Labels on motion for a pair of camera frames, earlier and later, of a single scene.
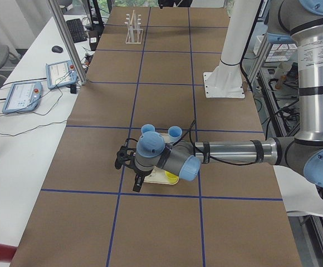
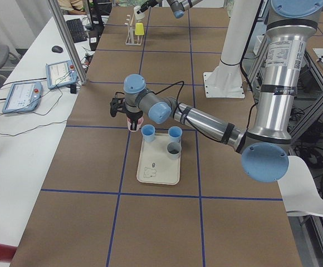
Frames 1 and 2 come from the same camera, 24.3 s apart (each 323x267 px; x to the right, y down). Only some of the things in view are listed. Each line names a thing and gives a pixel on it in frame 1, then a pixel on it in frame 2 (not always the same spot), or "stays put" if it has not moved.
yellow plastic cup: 171,178 to 139,29
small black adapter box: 73,88 stays put
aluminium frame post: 73,48 stays put
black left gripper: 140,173 to 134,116
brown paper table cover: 148,69 stays put
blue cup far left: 147,127 stays put
